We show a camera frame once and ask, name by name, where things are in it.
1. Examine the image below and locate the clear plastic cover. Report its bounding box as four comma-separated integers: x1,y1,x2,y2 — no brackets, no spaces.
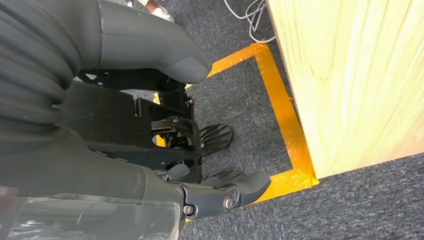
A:
0,185,182,240

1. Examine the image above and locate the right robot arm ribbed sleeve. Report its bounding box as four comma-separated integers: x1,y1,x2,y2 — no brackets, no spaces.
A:
0,0,102,157

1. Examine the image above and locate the black robot lower body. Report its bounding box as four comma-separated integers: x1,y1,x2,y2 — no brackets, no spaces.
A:
57,67,204,185

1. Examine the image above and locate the yellow floor tape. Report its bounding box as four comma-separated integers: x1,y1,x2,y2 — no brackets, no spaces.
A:
152,42,321,223

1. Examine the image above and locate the white cable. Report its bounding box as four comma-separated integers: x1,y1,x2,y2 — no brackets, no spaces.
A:
246,0,276,45
223,0,266,21

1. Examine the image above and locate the light wooden desk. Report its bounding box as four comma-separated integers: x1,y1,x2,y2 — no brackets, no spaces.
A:
264,0,424,180

